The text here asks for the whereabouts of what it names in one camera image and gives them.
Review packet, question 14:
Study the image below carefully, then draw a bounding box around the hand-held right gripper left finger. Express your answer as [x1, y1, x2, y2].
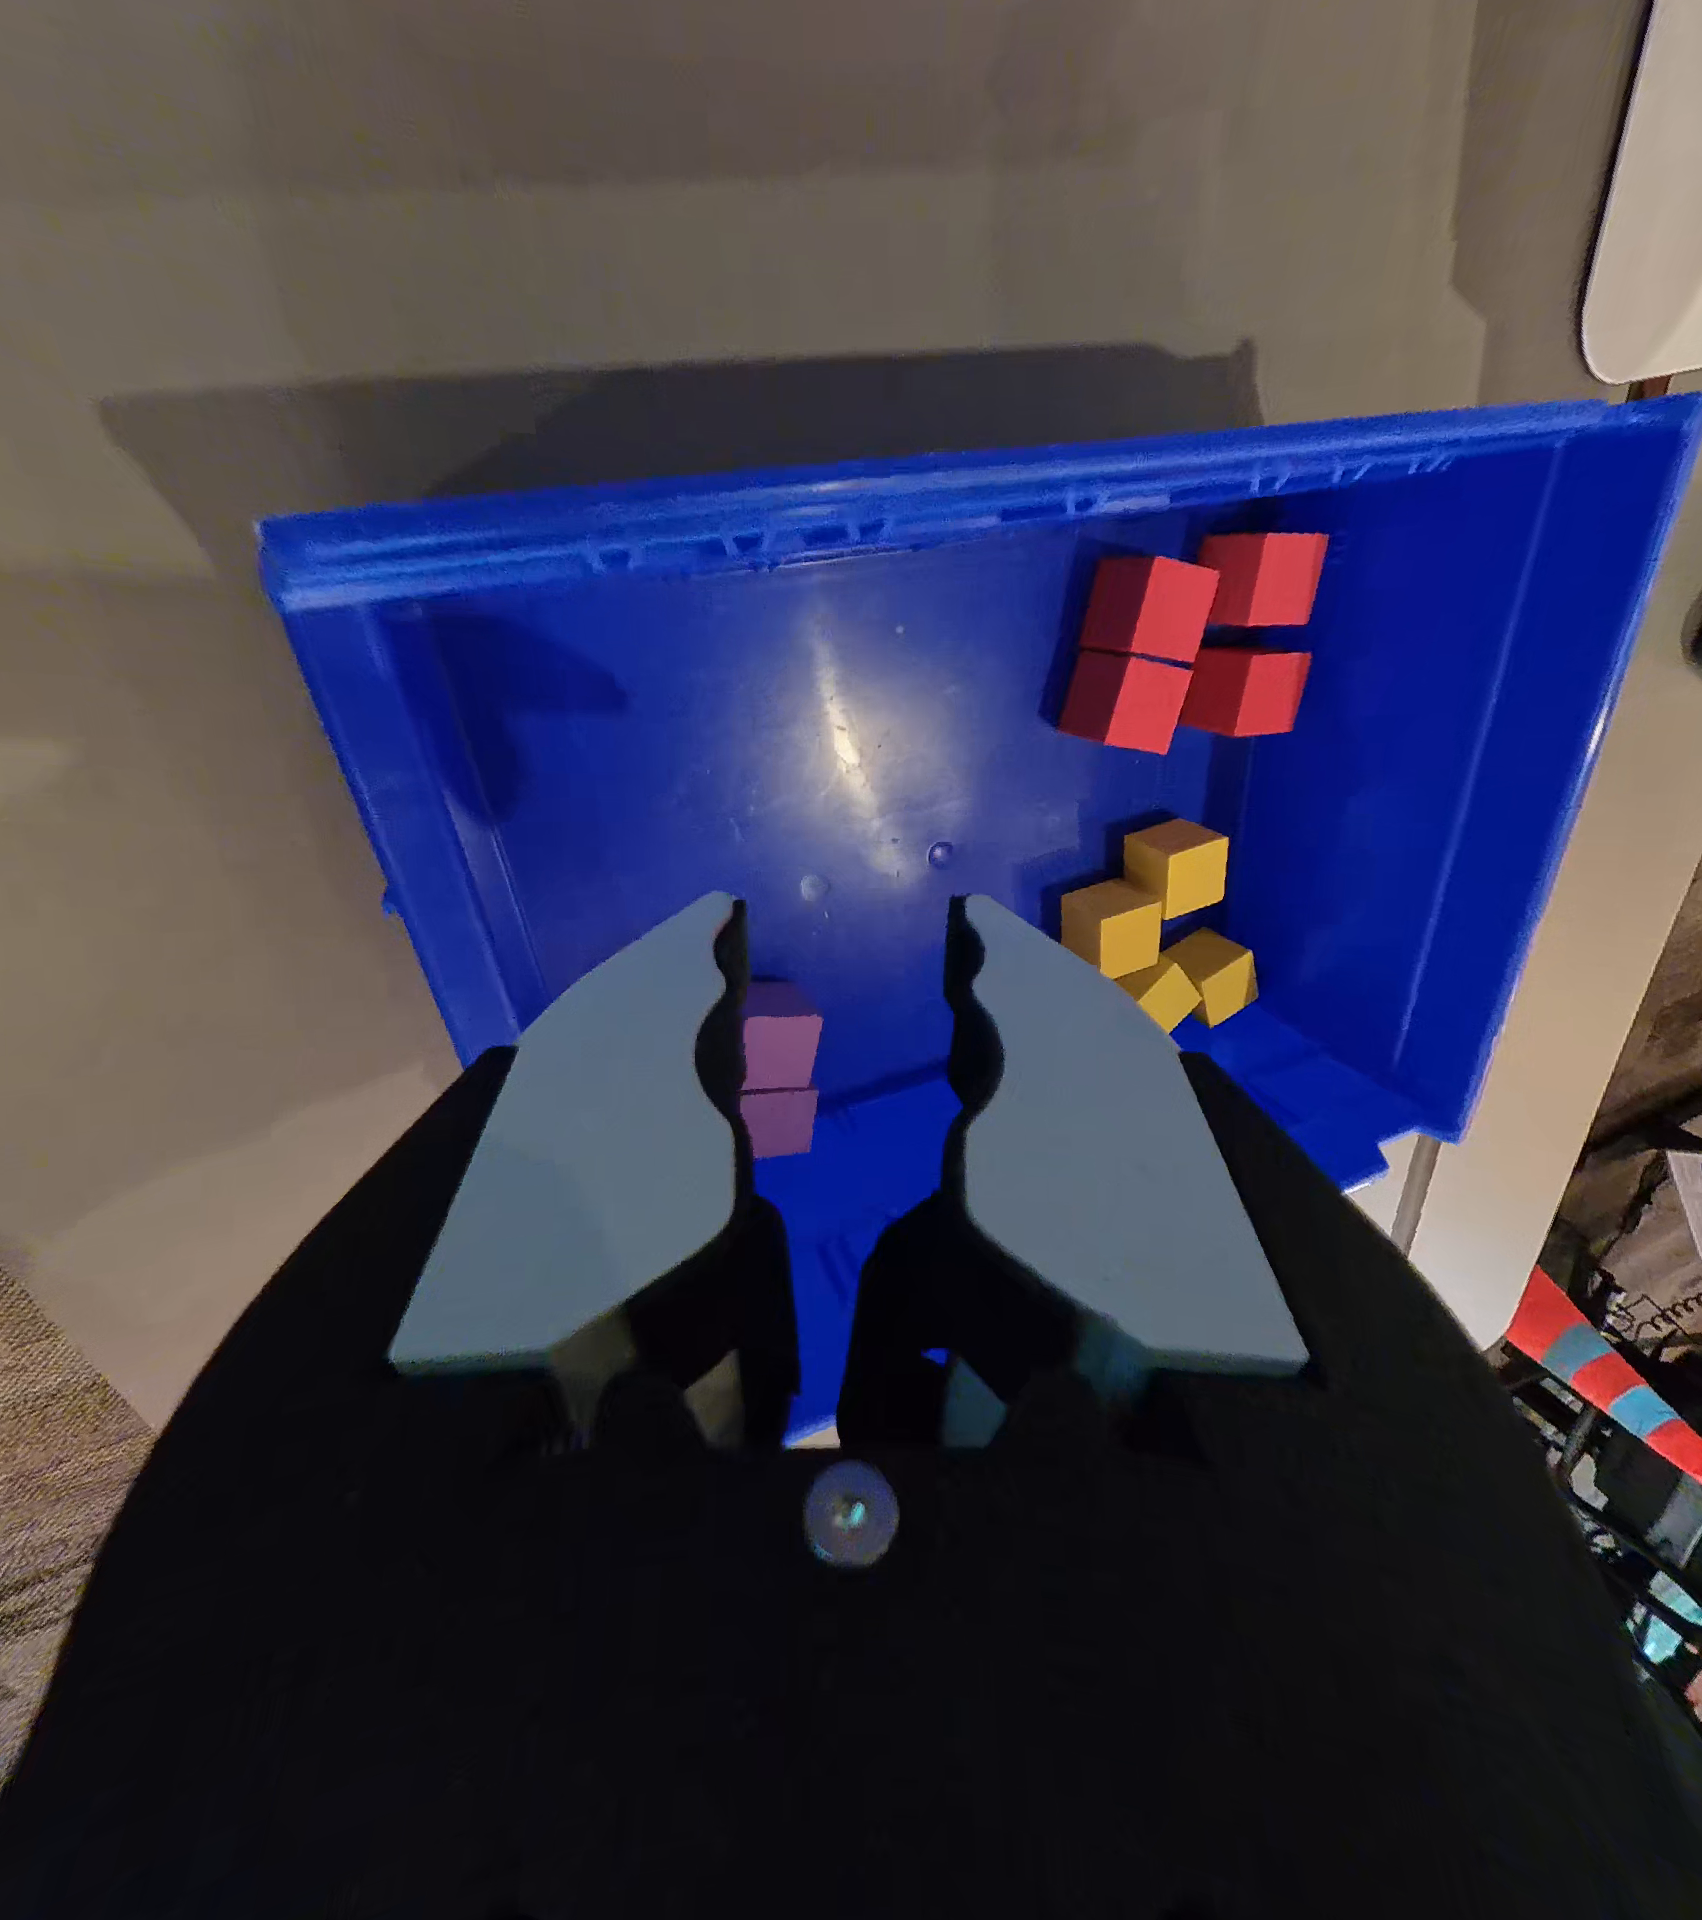
[389, 897, 757, 1376]

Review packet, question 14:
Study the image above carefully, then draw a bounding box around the orange traffic cone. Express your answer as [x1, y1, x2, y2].
[1500, 1266, 1702, 1504]

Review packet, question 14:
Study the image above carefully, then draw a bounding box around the red cube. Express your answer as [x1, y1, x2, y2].
[1076, 556, 1220, 660]
[1196, 530, 1330, 629]
[1052, 648, 1196, 756]
[1179, 648, 1314, 740]

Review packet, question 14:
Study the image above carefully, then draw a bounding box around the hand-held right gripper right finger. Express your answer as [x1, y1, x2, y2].
[948, 897, 1309, 1376]

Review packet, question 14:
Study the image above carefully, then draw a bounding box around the yellow cube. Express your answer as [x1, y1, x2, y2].
[1167, 926, 1260, 1032]
[1124, 819, 1233, 920]
[1112, 958, 1203, 1036]
[1058, 882, 1170, 973]

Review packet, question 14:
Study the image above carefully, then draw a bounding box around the blue plastic bin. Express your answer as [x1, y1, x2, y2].
[256, 391, 1702, 1450]

